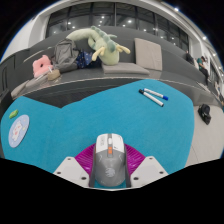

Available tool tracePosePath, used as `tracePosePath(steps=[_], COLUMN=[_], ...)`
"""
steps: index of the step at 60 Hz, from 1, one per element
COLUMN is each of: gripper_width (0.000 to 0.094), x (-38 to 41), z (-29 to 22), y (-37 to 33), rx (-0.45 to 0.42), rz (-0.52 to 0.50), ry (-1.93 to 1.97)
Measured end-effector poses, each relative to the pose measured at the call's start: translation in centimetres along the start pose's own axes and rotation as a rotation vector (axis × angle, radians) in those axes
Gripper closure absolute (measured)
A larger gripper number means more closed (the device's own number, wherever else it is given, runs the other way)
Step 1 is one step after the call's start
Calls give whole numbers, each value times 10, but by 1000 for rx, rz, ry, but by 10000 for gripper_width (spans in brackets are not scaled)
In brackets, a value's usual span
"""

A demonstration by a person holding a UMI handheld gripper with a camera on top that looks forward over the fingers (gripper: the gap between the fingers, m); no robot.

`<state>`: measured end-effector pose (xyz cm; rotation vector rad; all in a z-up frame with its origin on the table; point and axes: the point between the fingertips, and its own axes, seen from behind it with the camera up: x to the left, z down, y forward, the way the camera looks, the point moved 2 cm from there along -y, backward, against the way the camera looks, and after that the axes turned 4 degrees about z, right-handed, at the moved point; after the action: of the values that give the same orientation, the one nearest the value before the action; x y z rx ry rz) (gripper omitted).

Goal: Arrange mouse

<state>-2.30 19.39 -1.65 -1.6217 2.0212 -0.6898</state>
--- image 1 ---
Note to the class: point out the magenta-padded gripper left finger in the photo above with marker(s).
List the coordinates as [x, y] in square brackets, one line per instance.
[68, 170]

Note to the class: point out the grey backpack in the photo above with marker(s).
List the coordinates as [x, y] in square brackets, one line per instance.
[65, 55]

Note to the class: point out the person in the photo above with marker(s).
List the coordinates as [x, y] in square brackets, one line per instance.
[201, 65]

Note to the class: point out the tan woven basket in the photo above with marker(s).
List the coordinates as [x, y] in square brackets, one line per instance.
[53, 75]

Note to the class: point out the grey white computer mouse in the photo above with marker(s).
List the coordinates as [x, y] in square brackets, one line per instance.
[110, 163]

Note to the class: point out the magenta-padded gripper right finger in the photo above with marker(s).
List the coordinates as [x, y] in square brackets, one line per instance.
[150, 170]

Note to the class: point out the light grey seat cushion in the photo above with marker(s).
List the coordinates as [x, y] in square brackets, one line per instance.
[19, 90]

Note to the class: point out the grey flat seat cushion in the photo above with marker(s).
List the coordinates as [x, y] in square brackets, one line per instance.
[125, 68]

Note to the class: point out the grey square back cushion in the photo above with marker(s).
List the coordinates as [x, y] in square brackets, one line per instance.
[148, 54]

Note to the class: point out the white marker with blue cap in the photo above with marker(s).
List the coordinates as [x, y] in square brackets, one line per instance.
[156, 94]

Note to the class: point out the round light blue mouse pad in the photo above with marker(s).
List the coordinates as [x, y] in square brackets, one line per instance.
[18, 130]

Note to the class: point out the white marker with black cap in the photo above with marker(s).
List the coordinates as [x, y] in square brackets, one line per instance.
[151, 98]

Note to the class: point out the pink plush cushion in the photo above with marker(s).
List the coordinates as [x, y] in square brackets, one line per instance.
[41, 66]

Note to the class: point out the ceiling spot lights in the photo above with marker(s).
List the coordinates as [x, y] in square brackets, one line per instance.
[176, 9]

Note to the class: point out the black bag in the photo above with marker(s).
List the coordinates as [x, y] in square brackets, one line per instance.
[204, 114]

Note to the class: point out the round grey seat cushion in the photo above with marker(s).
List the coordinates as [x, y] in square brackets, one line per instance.
[36, 82]

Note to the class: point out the small green case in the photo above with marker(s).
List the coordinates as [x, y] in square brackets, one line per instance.
[13, 114]

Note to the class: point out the grey tiered bench seating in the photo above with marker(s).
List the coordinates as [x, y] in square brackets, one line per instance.
[86, 76]

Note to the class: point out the dark blue patterned bag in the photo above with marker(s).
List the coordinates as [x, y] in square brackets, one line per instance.
[85, 59]

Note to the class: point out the green dragon plush toy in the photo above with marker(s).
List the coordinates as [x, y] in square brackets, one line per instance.
[108, 53]

